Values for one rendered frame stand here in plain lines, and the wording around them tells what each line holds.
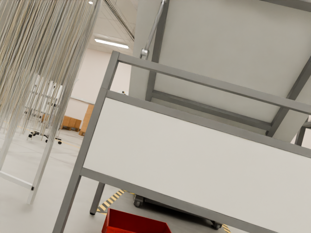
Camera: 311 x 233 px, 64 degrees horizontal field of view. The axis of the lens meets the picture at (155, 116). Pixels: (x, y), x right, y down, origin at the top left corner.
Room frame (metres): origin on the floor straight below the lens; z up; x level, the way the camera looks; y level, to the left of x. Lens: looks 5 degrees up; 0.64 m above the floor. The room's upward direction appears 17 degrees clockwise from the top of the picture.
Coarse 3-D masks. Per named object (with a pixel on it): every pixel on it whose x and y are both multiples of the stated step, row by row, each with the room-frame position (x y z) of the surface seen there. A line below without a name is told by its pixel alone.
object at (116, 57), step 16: (112, 64) 1.24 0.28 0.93; (128, 64) 1.27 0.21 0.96; (144, 64) 1.22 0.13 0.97; (160, 64) 1.22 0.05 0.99; (112, 80) 1.27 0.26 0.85; (192, 80) 1.20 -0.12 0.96; (208, 80) 1.19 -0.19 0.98; (256, 96) 1.16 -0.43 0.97; (272, 96) 1.15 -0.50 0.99; (304, 112) 1.15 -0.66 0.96
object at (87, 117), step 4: (88, 108) 8.15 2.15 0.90; (92, 108) 8.12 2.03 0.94; (88, 112) 8.14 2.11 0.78; (84, 116) 8.15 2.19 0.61; (88, 116) 8.12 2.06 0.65; (84, 120) 8.14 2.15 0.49; (88, 120) 8.11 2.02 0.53; (84, 124) 8.15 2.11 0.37; (84, 128) 8.14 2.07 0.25; (80, 132) 8.14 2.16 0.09; (84, 132) 8.11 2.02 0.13
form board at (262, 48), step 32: (160, 0) 1.35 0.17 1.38; (192, 0) 1.31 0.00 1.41; (224, 0) 1.26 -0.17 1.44; (256, 0) 1.22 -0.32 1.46; (192, 32) 1.42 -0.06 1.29; (224, 32) 1.36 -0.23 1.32; (256, 32) 1.32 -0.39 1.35; (288, 32) 1.27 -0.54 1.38; (192, 64) 1.54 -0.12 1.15; (224, 64) 1.48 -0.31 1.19; (256, 64) 1.43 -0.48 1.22; (288, 64) 1.38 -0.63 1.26; (192, 96) 1.69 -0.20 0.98; (224, 96) 1.62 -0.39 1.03; (256, 128) 1.70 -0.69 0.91; (288, 128) 1.63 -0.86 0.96
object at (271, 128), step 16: (272, 0) 1.17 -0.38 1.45; (288, 0) 1.15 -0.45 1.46; (304, 0) 1.14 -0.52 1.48; (160, 32) 1.43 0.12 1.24; (160, 48) 1.51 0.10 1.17; (304, 80) 1.37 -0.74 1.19; (160, 96) 1.71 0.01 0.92; (176, 96) 1.72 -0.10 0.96; (288, 96) 1.47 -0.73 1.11; (208, 112) 1.69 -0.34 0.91; (224, 112) 1.66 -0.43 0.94; (272, 128) 1.62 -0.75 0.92
